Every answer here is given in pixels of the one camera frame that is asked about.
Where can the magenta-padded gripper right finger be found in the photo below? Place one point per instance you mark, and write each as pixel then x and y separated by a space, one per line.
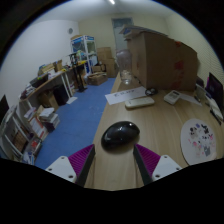
pixel 165 166

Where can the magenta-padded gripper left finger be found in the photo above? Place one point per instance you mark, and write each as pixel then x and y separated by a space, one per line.
pixel 63 167

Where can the black computer mouse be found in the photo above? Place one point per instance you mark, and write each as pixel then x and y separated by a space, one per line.
pixel 120 135

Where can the stack of books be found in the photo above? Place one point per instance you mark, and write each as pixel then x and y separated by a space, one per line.
pixel 49 119

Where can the small white handheld device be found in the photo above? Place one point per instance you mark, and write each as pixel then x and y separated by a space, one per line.
pixel 171 97

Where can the white paper sheet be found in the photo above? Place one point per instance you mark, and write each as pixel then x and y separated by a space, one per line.
pixel 121 96

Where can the curved wooden desk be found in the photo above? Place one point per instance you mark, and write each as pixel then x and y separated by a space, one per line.
pixel 50 81

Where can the dark computer monitor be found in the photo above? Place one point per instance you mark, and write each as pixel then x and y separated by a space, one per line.
pixel 215 88

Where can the open cardboard box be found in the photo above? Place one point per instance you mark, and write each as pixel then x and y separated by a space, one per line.
pixel 97 79

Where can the large brown cardboard box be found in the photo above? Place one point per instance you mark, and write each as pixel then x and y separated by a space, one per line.
pixel 160 60

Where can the clear glass jar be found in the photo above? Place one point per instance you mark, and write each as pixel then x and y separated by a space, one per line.
pixel 125 66

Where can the stacked cardboard boxes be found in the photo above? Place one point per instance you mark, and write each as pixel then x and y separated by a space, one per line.
pixel 106 60

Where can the blue and white claw machine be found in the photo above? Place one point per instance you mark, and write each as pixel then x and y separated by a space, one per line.
pixel 83 50

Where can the grey door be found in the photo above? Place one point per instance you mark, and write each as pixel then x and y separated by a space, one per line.
pixel 120 33

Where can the ceiling tube light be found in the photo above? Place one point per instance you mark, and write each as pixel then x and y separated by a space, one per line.
pixel 111 1

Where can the round wall clock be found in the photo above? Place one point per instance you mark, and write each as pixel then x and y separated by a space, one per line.
pixel 70 30

